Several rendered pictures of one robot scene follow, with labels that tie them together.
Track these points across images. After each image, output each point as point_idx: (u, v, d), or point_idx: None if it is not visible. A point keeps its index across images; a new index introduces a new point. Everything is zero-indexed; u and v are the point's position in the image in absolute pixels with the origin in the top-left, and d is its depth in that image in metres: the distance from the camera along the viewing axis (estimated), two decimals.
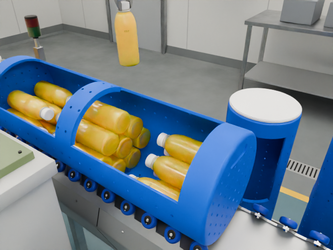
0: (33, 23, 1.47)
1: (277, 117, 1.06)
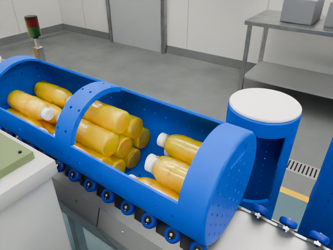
0: (33, 23, 1.47)
1: (277, 117, 1.06)
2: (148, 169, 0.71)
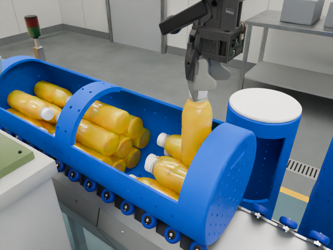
0: (33, 23, 1.47)
1: (277, 117, 1.06)
2: (148, 169, 0.71)
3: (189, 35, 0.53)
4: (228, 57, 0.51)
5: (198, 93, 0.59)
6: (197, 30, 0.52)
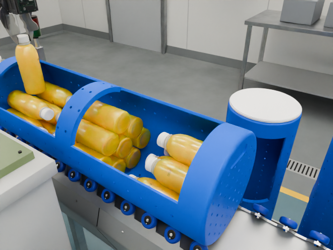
0: None
1: (277, 117, 1.06)
2: (148, 169, 0.71)
3: None
4: (19, 11, 0.83)
5: (159, 139, 0.73)
6: None
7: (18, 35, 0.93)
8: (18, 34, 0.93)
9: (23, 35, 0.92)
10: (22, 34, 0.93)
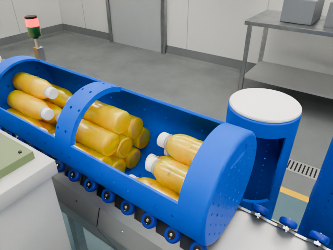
0: (33, 23, 1.47)
1: (277, 117, 1.06)
2: (148, 169, 0.71)
3: None
4: None
5: (159, 139, 0.73)
6: None
7: (51, 90, 0.96)
8: (51, 89, 0.96)
9: (54, 94, 0.97)
10: (54, 91, 0.97)
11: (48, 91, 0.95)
